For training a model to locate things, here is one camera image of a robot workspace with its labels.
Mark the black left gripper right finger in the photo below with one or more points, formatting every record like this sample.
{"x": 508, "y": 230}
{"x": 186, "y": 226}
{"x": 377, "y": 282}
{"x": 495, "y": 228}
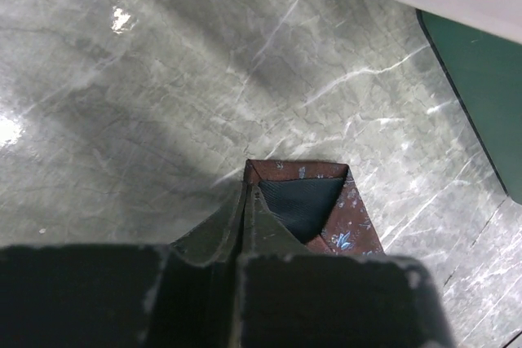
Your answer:
{"x": 289, "y": 296}

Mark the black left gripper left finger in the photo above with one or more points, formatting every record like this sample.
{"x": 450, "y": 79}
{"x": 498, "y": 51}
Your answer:
{"x": 125, "y": 295}

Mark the brown floral necktie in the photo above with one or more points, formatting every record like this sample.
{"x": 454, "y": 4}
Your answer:
{"x": 318, "y": 202}

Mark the green compartment organizer tray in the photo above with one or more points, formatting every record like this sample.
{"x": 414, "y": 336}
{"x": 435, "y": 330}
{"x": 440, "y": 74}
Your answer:
{"x": 485, "y": 73}

